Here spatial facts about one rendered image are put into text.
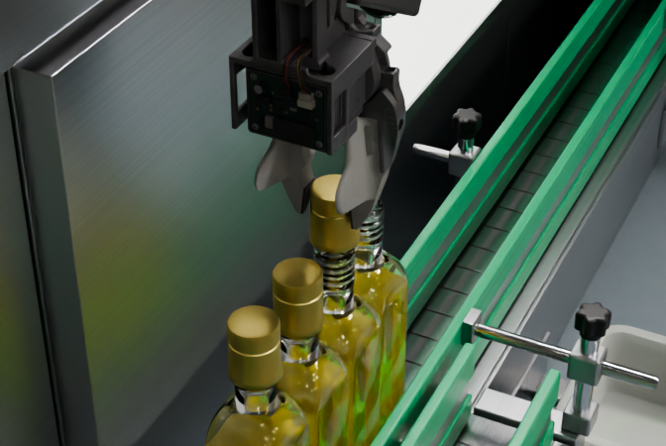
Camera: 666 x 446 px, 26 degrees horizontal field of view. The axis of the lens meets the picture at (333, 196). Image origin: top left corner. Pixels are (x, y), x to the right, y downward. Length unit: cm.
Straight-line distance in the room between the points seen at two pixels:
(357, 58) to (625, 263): 86
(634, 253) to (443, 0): 40
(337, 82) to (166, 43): 17
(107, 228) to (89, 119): 9
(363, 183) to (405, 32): 48
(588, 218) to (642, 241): 20
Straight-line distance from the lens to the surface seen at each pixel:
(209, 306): 115
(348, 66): 87
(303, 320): 97
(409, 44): 143
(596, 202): 155
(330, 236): 99
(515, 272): 138
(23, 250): 96
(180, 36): 100
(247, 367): 93
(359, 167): 93
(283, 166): 97
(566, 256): 147
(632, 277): 166
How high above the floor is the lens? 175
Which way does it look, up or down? 35 degrees down
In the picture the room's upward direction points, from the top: straight up
